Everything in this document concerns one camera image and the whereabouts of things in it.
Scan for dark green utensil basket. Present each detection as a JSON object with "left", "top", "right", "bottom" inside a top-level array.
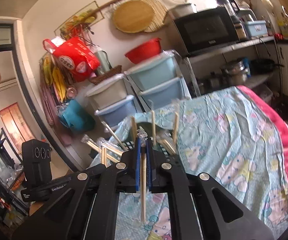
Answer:
[{"left": 120, "top": 122, "right": 182, "bottom": 170}]

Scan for long wooden chopstick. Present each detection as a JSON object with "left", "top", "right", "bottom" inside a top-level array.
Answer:
[{"left": 137, "top": 129, "right": 147, "bottom": 223}]

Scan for teal hanging bag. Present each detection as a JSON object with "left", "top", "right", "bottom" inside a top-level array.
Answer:
[{"left": 56, "top": 100, "right": 96, "bottom": 134}]

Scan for cartoon print blue tablecloth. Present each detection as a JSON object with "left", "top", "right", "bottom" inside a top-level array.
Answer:
[{"left": 135, "top": 87, "right": 288, "bottom": 238}]

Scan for hanging yellow cloths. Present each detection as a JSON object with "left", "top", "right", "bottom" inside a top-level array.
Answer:
[{"left": 40, "top": 53, "right": 67, "bottom": 103}]

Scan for blue lower left drawer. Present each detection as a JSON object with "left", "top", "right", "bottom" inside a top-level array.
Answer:
[{"left": 94, "top": 95, "right": 137, "bottom": 127}]

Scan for white storage drawer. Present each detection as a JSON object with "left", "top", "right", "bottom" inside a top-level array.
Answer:
[{"left": 85, "top": 74, "right": 128, "bottom": 110}]

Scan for red shopping bag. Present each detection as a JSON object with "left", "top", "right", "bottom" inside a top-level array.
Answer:
[{"left": 42, "top": 37, "right": 100, "bottom": 82}]

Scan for woven wicker basket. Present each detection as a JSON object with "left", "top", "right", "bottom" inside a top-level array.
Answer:
[{"left": 90, "top": 65, "right": 122, "bottom": 85}]

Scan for blue lower right drawer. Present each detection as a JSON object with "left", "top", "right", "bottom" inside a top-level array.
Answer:
[{"left": 138, "top": 77, "right": 190, "bottom": 108}]

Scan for stacked steel pots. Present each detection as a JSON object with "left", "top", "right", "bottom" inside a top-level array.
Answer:
[{"left": 220, "top": 59, "right": 248, "bottom": 86}]

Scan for light blue storage drawer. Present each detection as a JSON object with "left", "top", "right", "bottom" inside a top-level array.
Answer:
[{"left": 124, "top": 51, "right": 182, "bottom": 91}]

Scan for black frying pan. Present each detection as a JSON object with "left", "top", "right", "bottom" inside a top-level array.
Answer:
[{"left": 249, "top": 59, "right": 284, "bottom": 75}]

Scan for red plastic basin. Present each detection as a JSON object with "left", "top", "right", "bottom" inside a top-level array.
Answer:
[{"left": 124, "top": 37, "right": 162, "bottom": 64}]

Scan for metal shelf rack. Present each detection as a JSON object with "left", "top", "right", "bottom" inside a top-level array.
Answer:
[{"left": 181, "top": 36, "right": 282, "bottom": 97}]

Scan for round wooden board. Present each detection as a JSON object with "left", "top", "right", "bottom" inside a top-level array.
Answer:
[{"left": 113, "top": 0, "right": 155, "bottom": 34}]

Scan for black microwave oven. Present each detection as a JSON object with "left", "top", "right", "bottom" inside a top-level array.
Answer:
[{"left": 167, "top": 7, "right": 239, "bottom": 57}]

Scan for blue plastic tray box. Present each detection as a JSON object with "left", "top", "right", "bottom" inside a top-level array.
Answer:
[{"left": 243, "top": 20, "right": 268, "bottom": 37}]

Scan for round woven mat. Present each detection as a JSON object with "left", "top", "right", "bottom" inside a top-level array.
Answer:
[{"left": 141, "top": 0, "right": 167, "bottom": 33}]

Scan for steel pot on microwave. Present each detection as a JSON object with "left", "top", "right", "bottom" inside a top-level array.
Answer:
[{"left": 167, "top": 3, "right": 197, "bottom": 20}]

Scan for fruit picture wall tile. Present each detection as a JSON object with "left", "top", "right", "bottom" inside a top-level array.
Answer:
[{"left": 54, "top": 1, "right": 104, "bottom": 40}]

